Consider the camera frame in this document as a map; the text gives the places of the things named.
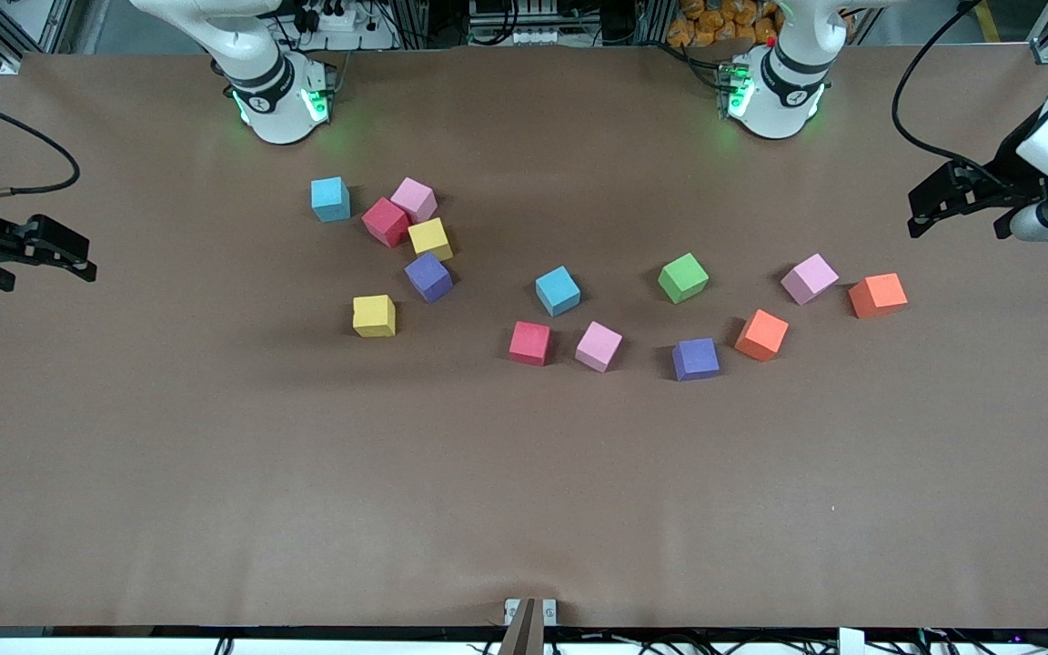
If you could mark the green foam cube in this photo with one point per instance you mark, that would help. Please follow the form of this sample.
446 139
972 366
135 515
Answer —
682 276

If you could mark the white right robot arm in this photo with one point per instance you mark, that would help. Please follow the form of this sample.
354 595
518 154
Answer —
274 91

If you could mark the blue foam cube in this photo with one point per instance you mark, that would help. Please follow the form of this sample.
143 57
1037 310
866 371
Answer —
557 288
330 196

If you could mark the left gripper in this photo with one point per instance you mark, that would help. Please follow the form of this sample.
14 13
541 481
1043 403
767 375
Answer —
1013 174

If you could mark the brown paper table cover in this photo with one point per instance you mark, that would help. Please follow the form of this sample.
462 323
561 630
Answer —
215 500

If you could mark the pink foam cube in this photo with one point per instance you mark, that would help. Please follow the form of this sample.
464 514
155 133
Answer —
598 344
808 276
415 196

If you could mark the orange foam cube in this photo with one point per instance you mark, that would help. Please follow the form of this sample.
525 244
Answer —
876 293
760 333

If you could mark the yellow foam cube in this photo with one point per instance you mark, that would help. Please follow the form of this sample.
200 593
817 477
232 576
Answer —
429 236
373 314

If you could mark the red foam cube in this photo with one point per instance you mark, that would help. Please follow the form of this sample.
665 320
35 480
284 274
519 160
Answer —
385 221
529 341

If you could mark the white power strip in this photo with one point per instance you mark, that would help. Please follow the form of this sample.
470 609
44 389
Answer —
369 38

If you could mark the purple foam cube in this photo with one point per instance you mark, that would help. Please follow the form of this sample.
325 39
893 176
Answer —
695 357
428 275

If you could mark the orange snack bags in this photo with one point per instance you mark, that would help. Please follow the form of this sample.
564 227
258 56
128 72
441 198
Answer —
706 27

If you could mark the small metal bracket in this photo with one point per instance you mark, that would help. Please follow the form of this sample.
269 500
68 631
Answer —
512 608

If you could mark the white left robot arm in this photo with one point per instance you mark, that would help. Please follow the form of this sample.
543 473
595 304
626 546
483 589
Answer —
783 86

